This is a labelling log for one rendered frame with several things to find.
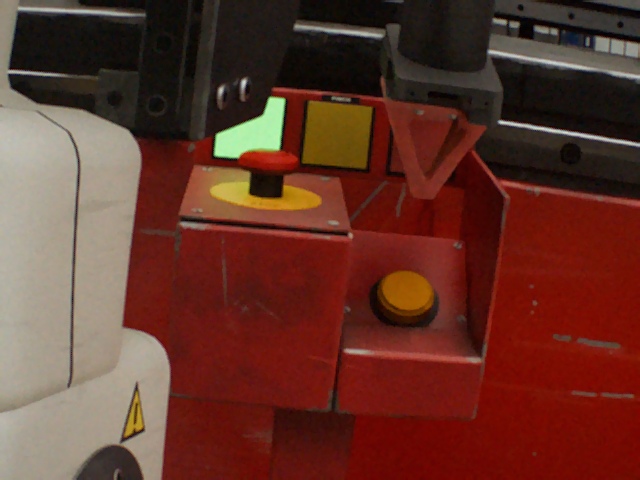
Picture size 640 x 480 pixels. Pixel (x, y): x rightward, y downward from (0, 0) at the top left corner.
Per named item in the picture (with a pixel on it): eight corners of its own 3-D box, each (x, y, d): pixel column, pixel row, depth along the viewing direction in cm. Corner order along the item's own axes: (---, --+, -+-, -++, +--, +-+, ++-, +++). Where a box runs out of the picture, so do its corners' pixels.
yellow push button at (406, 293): (373, 331, 89) (378, 311, 87) (374, 286, 91) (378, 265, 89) (429, 335, 89) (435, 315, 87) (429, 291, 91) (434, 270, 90)
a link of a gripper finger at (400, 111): (464, 170, 90) (483, 45, 85) (477, 219, 83) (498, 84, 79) (365, 159, 89) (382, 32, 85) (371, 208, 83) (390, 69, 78)
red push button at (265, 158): (232, 209, 85) (237, 154, 84) (234, 196, 89) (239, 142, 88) (295, 215, 85) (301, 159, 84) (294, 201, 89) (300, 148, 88)
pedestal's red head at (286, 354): (165, 398, 82) (185, 117, 78) (180, 322, 98) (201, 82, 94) (475, 422, 84) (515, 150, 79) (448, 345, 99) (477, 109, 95)
